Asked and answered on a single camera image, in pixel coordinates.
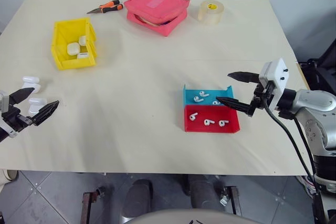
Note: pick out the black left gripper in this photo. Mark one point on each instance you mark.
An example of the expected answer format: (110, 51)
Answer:
(15, 120)

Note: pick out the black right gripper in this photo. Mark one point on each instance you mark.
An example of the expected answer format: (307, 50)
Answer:
(261, 95)

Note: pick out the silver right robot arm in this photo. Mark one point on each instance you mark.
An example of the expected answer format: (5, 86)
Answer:
(315, 100)

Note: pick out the yellow plastic bin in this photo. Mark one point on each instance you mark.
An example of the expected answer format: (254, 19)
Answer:
(63, 30)

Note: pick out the white earbud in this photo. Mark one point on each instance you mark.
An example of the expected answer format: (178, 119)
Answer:
(215, 102)
(222, 123)
(197, 99)
(193, 117)
(202, 94)
(207, 122)

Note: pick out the red plastic tray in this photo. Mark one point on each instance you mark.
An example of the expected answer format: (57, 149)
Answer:
(210, 113)

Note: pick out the blue plastic tray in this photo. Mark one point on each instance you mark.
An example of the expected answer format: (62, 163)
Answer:
(190, 95)

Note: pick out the beige rounded object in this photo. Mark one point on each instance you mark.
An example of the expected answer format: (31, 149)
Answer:
(6, 178)

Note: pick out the translucent tape roll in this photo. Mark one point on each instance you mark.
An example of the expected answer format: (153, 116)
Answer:
(210, 15)

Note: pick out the black chair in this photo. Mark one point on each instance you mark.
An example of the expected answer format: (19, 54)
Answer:
(325, 64)

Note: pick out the cream table cover sheet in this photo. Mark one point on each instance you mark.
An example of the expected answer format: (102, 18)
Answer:
(147, 77)

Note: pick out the dark grey rounded cylinder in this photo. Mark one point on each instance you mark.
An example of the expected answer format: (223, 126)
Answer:
(204, 192)
(139, 197)

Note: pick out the pink fabric pouch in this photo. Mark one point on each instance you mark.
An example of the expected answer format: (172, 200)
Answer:
(162, 11)

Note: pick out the white red sneaker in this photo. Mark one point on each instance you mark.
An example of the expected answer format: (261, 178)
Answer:
(305, 184)

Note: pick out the orange black pliers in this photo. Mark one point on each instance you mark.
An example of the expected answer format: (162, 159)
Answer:
(110, 5)

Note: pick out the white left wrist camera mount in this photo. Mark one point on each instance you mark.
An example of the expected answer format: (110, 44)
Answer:
(4, 100)

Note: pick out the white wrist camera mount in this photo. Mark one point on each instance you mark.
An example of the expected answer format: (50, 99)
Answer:
(278, 72)
(4, 100)

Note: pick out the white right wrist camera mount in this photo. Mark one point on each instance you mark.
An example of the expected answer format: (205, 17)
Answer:
(278, 72)

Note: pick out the rusty brown metal bracket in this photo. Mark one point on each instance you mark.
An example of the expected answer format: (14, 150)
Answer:
(235, 200)
(88, 208)

